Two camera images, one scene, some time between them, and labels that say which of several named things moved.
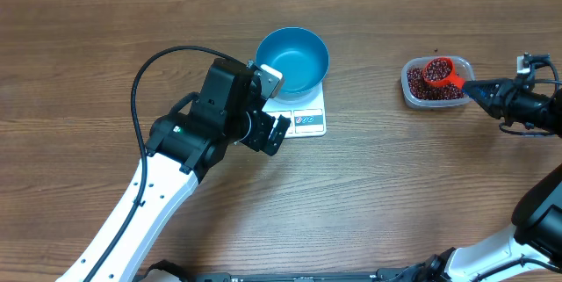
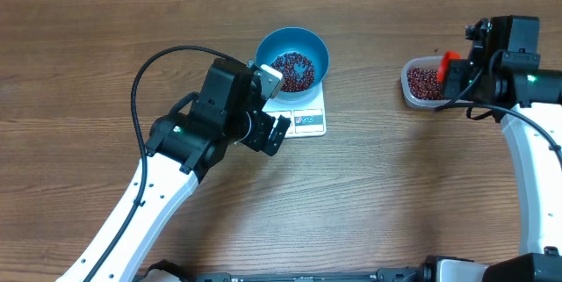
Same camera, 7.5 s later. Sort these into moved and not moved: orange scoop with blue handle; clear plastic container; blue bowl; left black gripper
Moved: orange scoop with blue handle
Not moved: blue bowl; left black gripper; clear plastic container
